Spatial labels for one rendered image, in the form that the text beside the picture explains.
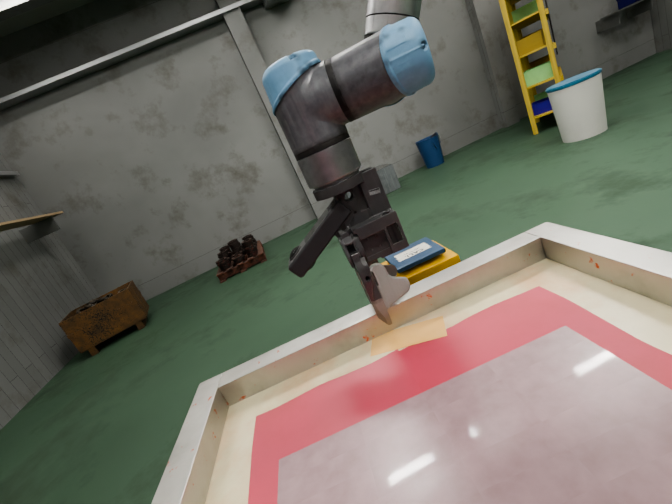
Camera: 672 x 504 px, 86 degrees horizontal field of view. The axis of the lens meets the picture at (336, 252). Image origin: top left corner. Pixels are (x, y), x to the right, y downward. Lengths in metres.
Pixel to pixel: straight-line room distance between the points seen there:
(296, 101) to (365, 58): 0.09
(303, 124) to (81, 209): 7.23
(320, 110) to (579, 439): 0.39
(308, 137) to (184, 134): 6.69
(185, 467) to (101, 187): 7.09
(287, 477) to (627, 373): 0.33
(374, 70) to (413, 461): 0.39
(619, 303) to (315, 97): 0.40
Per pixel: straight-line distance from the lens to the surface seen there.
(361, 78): 0.44
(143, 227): 7.32
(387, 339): 0.52
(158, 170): 7.17
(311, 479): 0.41
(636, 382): 0.40
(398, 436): 0.39
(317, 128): 0.45
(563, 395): 0.39
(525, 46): 6.74
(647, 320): 0.47
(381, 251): 0.49
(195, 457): 0.48
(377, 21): 0.57
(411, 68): 0.44
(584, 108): 5.36
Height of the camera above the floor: 1.23
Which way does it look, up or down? 16 degrees down
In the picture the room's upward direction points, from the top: 25 degrees counter-clockwise
